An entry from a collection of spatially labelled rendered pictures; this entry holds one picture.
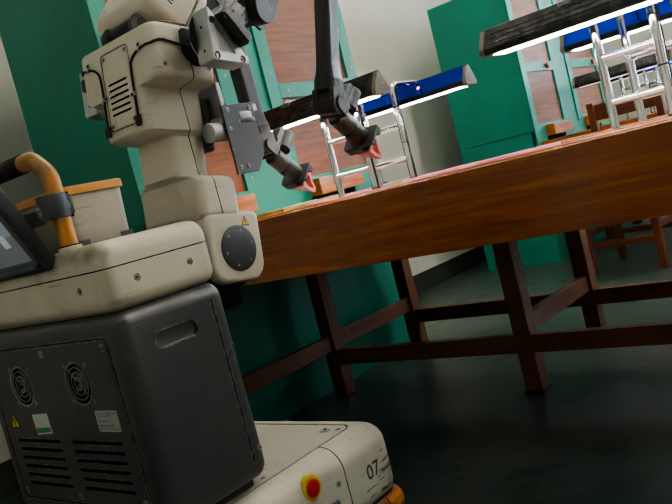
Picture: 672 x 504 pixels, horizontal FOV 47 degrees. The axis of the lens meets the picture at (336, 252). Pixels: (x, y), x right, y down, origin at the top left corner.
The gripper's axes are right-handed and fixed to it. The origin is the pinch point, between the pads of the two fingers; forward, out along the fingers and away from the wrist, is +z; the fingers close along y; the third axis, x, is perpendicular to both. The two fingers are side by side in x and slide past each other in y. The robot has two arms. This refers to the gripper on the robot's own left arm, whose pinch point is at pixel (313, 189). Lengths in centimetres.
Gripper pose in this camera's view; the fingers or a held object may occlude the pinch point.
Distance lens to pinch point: 247.4
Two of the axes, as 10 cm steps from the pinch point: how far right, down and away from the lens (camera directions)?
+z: 6.2, 4.7, 6.3
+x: -2.2, 8.7, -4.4
